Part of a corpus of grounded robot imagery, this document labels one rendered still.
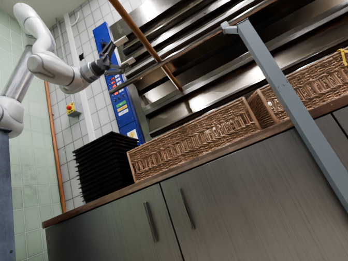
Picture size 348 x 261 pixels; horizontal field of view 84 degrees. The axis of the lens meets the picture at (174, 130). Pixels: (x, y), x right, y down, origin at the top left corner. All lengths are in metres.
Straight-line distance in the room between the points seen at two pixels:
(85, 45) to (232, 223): 1.95
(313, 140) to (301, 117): 0.07
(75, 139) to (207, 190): 1.38
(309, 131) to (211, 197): 0.36
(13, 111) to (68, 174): 0.72
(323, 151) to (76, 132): 1.68
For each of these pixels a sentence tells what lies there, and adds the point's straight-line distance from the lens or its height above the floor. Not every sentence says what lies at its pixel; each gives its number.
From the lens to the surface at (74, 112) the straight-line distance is 1.84.
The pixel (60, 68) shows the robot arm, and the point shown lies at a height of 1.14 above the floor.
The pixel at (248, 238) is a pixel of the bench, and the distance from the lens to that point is 0.71.
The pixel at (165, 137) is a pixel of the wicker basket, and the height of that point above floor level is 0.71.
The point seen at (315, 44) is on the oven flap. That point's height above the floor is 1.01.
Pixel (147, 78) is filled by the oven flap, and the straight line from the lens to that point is 1.54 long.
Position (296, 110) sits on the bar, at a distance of 0.67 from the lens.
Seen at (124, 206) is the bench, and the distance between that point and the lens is 0.83.
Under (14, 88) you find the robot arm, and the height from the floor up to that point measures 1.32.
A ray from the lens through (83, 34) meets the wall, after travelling 2.28.
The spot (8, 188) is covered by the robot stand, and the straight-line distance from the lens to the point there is 1.04.
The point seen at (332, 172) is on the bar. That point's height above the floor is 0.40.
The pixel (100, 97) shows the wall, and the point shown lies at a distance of 1.78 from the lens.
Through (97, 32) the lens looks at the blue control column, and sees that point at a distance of 2.12.
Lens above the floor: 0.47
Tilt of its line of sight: 19 degrees up
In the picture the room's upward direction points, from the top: 20 degrees counter-clockwise
